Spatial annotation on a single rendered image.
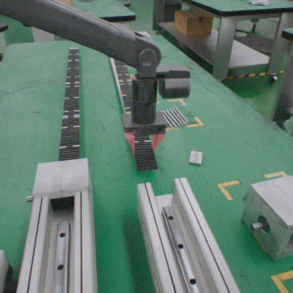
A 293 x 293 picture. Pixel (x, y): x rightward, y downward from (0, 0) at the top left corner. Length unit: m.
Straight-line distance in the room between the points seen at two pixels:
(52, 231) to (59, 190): 0.07
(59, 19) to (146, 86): 0.21
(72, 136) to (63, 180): 0.26
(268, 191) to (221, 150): 0.27
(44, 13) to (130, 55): 0.17
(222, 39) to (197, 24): 1.38
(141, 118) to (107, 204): 0.21
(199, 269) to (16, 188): 0.45
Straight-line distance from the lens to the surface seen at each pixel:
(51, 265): 0.51
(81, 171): 0.58
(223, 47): 3.05
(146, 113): 0.64
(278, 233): 0.54
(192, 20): 4.32
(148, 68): 0.59
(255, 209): 0.58
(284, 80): 2.33
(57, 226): 0.54
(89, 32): 0.58
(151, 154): 0.71
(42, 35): 2.65
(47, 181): 0.57
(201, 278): 0.48
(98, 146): 0.81
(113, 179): 0.69
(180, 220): 0.54
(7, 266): 0.55
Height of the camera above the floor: 1.24
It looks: 35 degrees down
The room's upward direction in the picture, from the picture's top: straight up
